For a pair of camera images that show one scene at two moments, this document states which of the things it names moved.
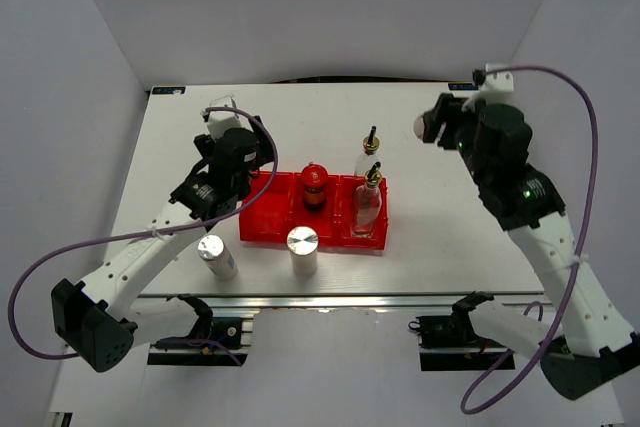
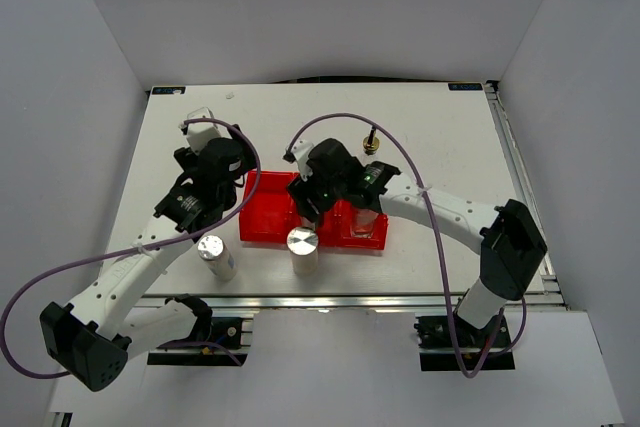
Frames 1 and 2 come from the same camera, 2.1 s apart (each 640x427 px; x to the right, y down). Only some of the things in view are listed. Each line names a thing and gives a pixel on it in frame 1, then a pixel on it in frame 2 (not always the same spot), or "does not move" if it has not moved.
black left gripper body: (263, 154) to (247, 159)
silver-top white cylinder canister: (302, 242) does not move
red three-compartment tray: (272, 203) does not move
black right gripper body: (459, 124) to (322, 194)
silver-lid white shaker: (211, 248) does not move
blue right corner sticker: (462, 86) does not move
